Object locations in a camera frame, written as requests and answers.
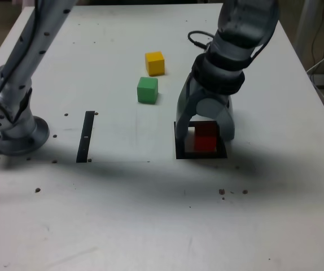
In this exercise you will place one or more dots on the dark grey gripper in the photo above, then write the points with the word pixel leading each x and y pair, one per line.
pixel 218 95

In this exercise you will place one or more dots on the red cube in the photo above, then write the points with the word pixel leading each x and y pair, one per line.
pixel 205 141

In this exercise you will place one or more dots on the green cube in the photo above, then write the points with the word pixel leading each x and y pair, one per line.
pixel 147 91

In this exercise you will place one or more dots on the yellow cube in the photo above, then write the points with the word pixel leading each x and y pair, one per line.
pixel 155 65

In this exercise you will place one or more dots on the black tape square outline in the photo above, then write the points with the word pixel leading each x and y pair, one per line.
pixel 201 156

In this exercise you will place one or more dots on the black tape strip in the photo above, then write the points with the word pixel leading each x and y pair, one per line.
pixel 84 135

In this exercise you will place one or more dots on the white post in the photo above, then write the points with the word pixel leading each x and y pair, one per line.
pixel 306 22

